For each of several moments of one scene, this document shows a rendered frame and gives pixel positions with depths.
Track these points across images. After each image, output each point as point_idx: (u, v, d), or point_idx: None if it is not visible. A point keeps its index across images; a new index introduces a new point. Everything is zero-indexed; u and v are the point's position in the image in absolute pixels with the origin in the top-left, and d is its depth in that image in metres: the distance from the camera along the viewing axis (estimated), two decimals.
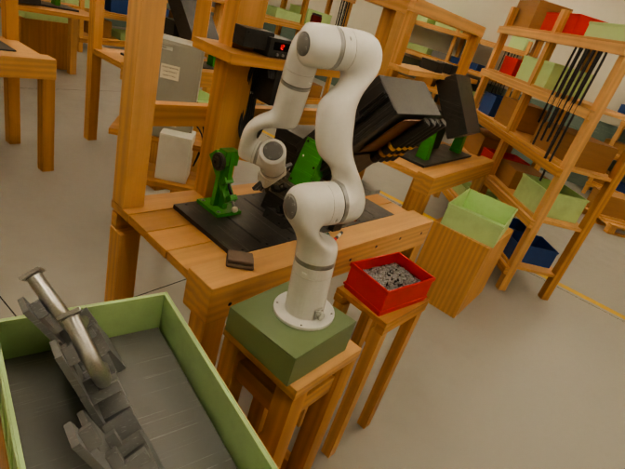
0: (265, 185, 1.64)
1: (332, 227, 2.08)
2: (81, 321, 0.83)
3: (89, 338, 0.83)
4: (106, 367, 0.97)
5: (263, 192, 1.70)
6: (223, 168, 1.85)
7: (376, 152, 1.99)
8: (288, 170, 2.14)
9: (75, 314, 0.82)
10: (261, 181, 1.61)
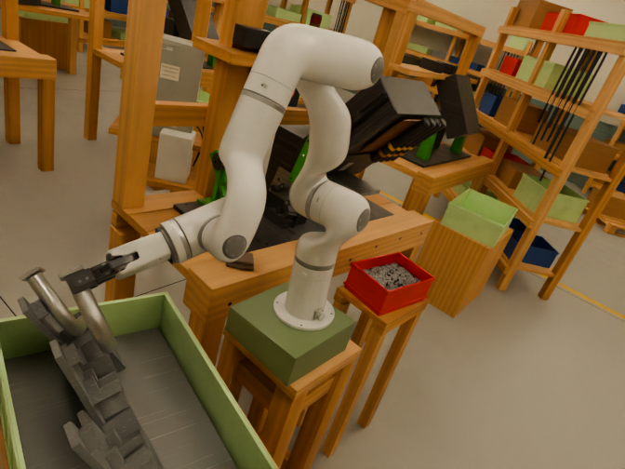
0: (116, 273, 0.79)
1: None
2: None
3: (93, 298, 0.79)
4: None
5: (76, 291, 0.77)
6: (223, 168, 1.85)
7: (376, 152, 1.99)
8: (288, 170, 2.14)
9: (78, 272, 0.78)
10: (133, 258, 0.79)
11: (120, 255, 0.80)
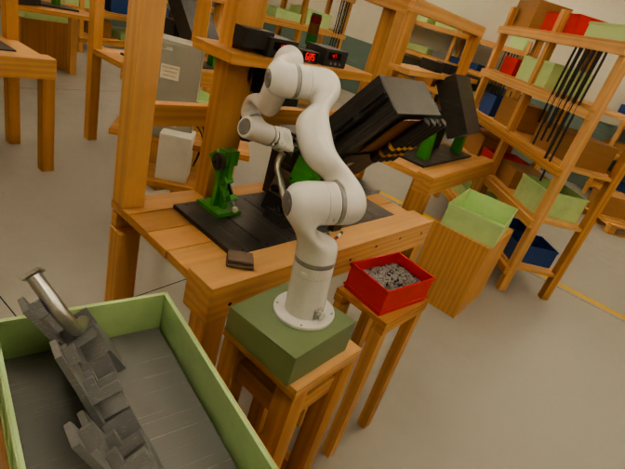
0: None
1: (332, 227, 2.08)
2: (294, 143, 1.97)
3: None
4: (282, 186, 1.99)
5: (293, 142, 1.99)
6: (223, 168, 1.85)
7: (376, 152, 1.99)
8: (288, 170, 2.14)
9: (297, 140, 1.96)
10: None
11: None
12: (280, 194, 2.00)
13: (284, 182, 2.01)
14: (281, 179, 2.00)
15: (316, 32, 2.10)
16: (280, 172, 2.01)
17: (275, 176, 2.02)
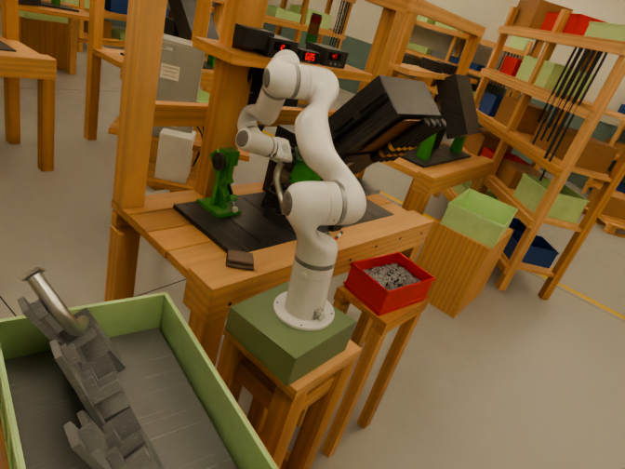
0: None
1: (332, 227, 2.08)
2: (292, 154, 1.96)
3: None
4: (281, 196, 1.98)
5: (292, 152, 1.98)
6: (223, 168, 1.85)
7: (376, 152, 1.99)
8: (288, 170, 2.14)
9: (296, 151, 1.95)
10: None
11: None
12: (279, 204, 1.99)
13: (283, 193, 2.00)
14: (280, 189, 1.99)
15: (316, 32, 2.10)
16: (279, 182, 2.00)
17: (274, 186, 2.01)
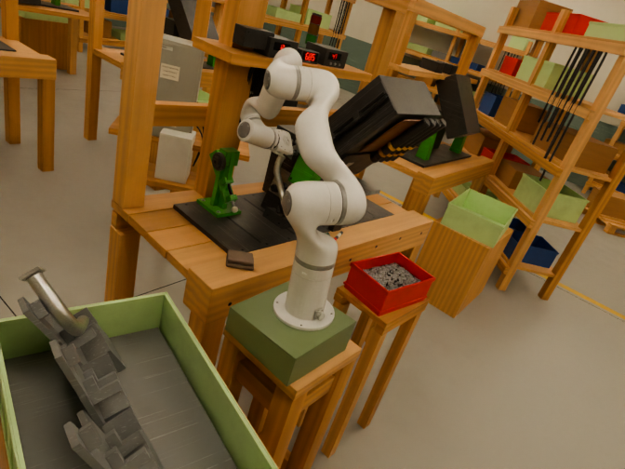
0: None
1: (332, 227, 2.08)
2: (293, 146, 1.97)
3: None
4: (281, 189, 2.00)
5: (293, 145, 2.00)
6: (223, 168, 1.85)
7: (376, 152, 1.99)
8: (288, 170, 2.14)
9: (296, 143, 1.97)
10: None
11: (285, 137, 1.91)
12: (279, 196, 2.00)
13: (283, 185, 2.01)
14: (280, 181, 2.01)
15: (316, 32, 2.10)
16: (279, 175, 2.02)
17: (274, 179, 2.02)
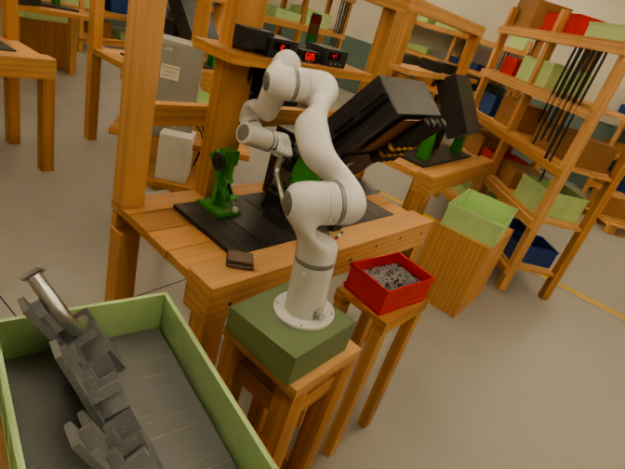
0: None
1: (332, 227, 2.08)
2: (292, 148, 1.98)
3: None
4: (281, 191, 2.00)
5: (292, 147, 2.00)
6: (223, 168, 1.85)
7: (376, 152, 1.99)
8: (288, 170, 2.14)
9: (295, 146, 1.97)
10: None
11: None
12: (279, 198, 2.00)
13: (283, 187, 2.01)
14: (280, 183, 2.01)
15: (316, 32, 2.10)
16: (279, 177, 2.02)
17: (274, 181, 2.02)
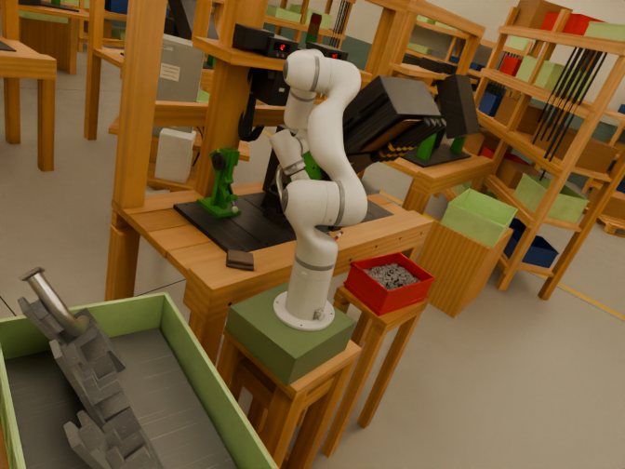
0: None
1: (332, 227, 2.08)
2: None
3: None
4: None
5: None
6: (223, 168, 1.85)
7: (376, 152, 1.99)
8: None
9: None
10: None
11: None
12: (281, 204, 2.00)
13: None
14: (282, 190, 2.00)
15: (316, 32, 2.10)
16: (281, 182, 2.01)
17: (276, 187, 2.02)
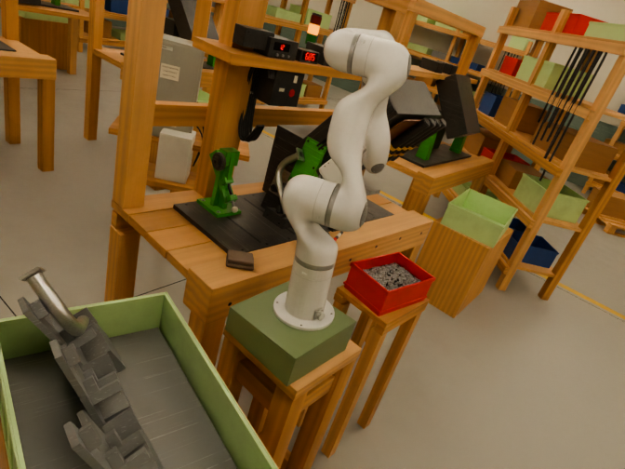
0: (322, 175, 1.67)
1: (332, 227, 2.08)
2: (294, 154, 1.97)
3: (288, 156, 1.99)
4: None
5: None
6: (223, 168, 1.85)
7: None
8: (288, 170, 2.14)
9: (297, 152, 1.96)
10: (325, 165, 1.67)
11: None
12: (281, 204, 2.00)
13: None
14: (282, 190, 2.00)
15: (316, 32, 2.10)
16: (281, 182, 2.01)
17: (276, 187, 2.02)
